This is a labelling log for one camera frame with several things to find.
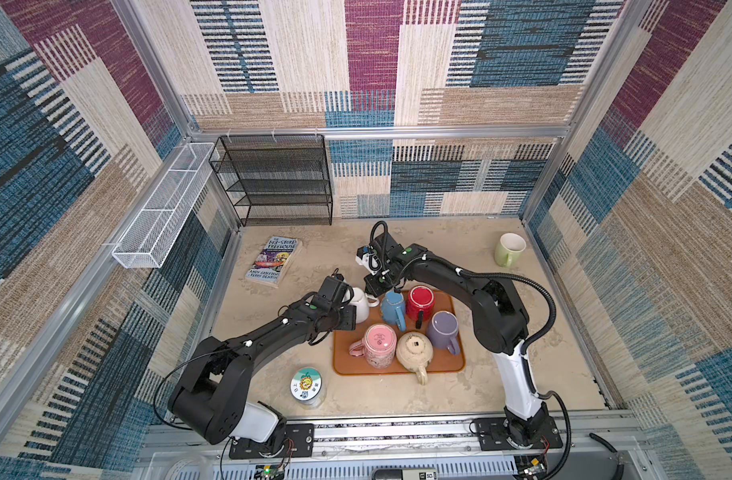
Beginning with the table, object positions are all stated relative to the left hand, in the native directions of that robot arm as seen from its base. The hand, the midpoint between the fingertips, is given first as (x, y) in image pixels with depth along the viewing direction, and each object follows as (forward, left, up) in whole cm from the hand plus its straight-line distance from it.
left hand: (349, 312), depth 89 cm
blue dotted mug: (-1, -13, +3) cm, 13 cm away
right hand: (+6, -7, +1) cm, 9 cm away
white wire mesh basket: (+14, +45, +28) cm, 55 cm away
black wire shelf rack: (+47, +27, +11) cm, 56 cm away
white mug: (+1, -4, +3) cm, 5 cm away
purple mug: (-8, -26, +3) cm, 27 cm away
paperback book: (+22, +28, -4) cm, 36 cm away
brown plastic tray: (-13, -26, -6) cm, 30 cm away
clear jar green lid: (-21, +10, +2) cm, 23 cm away
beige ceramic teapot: (-13, -17, +3) cm, 22 cm away
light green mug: (+19, -52, +4) cm, 55 cm away
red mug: (+1, -21, +3) cm, 21 cm away
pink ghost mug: (-13, -8, +6) cm, 16 cm away
